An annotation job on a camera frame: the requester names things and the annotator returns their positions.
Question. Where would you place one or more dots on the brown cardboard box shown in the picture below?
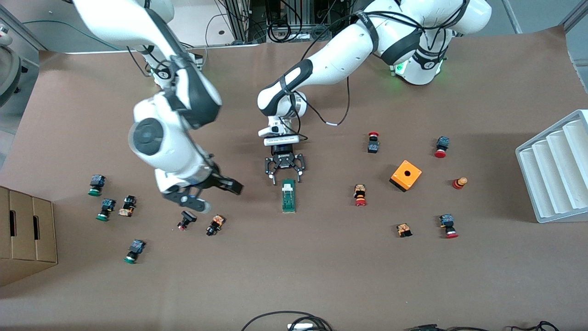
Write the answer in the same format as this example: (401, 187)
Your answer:
(27, 239)

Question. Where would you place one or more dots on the white power strip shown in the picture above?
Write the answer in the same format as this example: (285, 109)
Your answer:
(301, 327)

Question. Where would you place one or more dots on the green circuit board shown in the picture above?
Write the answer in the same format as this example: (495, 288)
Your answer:
(288, 202)

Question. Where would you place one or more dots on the grey round machine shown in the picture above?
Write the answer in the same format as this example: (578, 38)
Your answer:
(7, 69)

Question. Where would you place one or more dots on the red mushroom pushbutton switch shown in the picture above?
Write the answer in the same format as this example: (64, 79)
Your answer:
(448, 223)
(373, 147)
(442, 143)

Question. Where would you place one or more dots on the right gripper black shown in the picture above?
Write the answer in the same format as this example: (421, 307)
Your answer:
(219, 181)

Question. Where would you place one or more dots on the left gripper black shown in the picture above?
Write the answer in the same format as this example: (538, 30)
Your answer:
(283, 158)

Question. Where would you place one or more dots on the orange black contact block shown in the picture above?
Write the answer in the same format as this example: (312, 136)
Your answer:
(404, 230)

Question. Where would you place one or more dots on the aluminium frame post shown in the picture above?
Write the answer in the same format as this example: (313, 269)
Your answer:
(239, 23)

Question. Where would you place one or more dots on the red yellow emergency stop switch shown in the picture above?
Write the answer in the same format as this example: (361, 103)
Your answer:
(360, 195)

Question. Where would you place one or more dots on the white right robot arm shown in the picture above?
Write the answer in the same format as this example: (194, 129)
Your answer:
(161, 156)

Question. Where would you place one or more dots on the orange button enclosure box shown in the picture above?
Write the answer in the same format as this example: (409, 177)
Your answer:
(413, 177)

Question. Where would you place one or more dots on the grey metal frame post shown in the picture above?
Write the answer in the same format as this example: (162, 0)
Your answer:
(579, 55)

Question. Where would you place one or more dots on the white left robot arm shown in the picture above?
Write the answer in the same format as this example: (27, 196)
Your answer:
(340, 59)

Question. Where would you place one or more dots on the white slotted tray rack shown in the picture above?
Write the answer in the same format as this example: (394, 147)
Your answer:
(551, 174)

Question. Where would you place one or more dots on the black square pushbutton red block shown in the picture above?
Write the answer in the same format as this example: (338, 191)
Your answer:
(188, 216)

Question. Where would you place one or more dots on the red yellow button head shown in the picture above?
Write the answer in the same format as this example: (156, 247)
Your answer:
(458, 184)

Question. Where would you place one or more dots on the green mushroom pushbutton switch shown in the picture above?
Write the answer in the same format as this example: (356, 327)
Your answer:
(108, 206)
(97, 181)
(137, 247)

